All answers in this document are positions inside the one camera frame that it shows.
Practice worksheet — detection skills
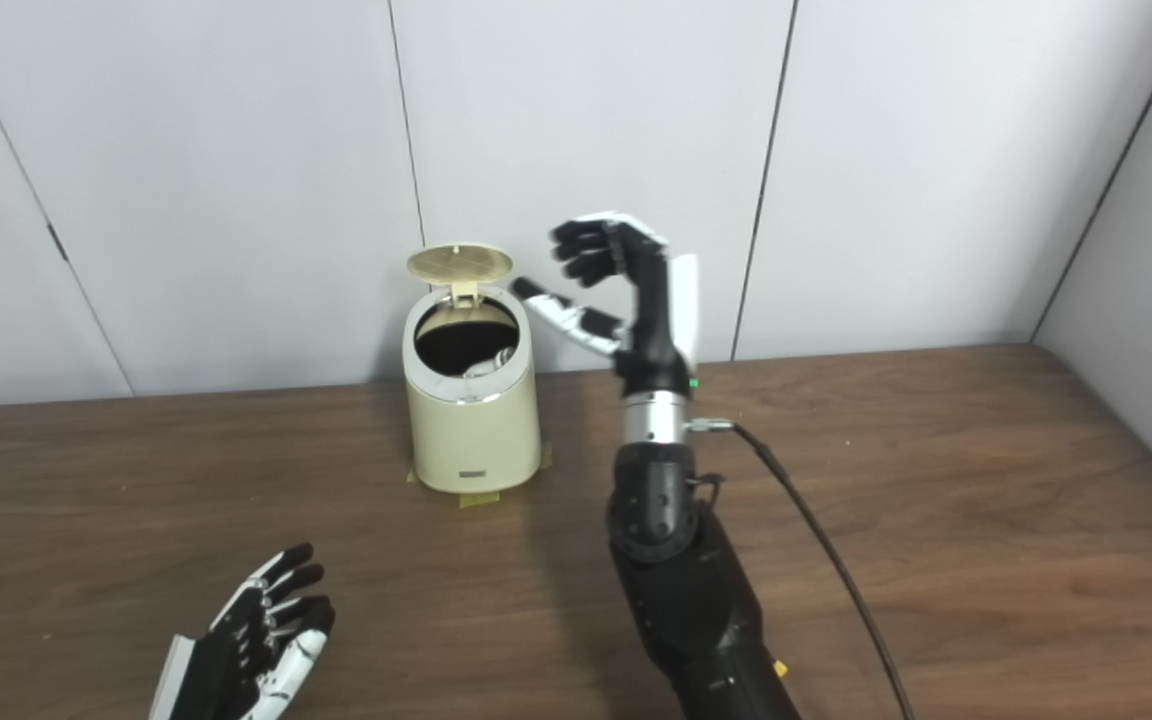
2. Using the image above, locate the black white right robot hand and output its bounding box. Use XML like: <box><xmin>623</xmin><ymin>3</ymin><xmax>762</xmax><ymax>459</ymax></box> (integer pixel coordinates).
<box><xmin>511</xmin><ymin>212</ymin><xmax>699</xmax><ymax>396</ymax></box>

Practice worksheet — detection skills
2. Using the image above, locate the cream-colored plastic bin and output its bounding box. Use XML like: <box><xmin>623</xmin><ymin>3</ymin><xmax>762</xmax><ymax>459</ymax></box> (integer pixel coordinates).
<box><xmin>402</xmin><ymin>285</ymin><xmax>542</xmax><ymax>494</ymax></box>

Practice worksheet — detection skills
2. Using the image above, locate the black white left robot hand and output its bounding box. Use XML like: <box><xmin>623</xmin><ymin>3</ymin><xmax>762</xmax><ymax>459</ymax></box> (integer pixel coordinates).
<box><xmin>148</xmin><ymin>543</ymin><xmax>335</xmax><ymax>720</ymax></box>

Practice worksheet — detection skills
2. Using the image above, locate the cream round bin lid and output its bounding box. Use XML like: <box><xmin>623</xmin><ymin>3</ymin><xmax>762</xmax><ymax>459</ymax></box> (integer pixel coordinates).
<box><xmin>407</xmin><ymin>242</ymin><xmax>514</xmax><ymax>301</ymax></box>

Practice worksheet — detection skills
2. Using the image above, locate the small white plastic bottle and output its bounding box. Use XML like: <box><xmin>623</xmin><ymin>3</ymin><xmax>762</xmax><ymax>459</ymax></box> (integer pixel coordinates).
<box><xmin>463</xmin><ymin>347</ymin><xmax>514</xmax><ymax>380</ymax></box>

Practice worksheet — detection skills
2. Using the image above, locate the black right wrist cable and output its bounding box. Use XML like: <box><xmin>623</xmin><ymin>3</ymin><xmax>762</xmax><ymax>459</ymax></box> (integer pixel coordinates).
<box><xmin>686</xmin><ymin>417</ymin><xmax>917</xmax><ymax>720</ymax></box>

